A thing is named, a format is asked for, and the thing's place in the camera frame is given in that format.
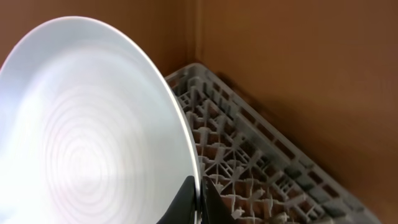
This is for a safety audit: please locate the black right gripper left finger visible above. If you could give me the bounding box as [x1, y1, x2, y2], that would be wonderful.
[157, 176, 196, 224]

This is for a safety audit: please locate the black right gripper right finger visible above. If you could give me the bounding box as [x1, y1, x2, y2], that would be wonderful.
[201, 177, 237, 224]

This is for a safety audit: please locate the light blue plate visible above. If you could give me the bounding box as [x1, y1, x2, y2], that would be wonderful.
[1, 16, 200, 223]

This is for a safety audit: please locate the grey dishwasher rack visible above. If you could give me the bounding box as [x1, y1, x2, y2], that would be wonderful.
[166, 63, 379, 224]

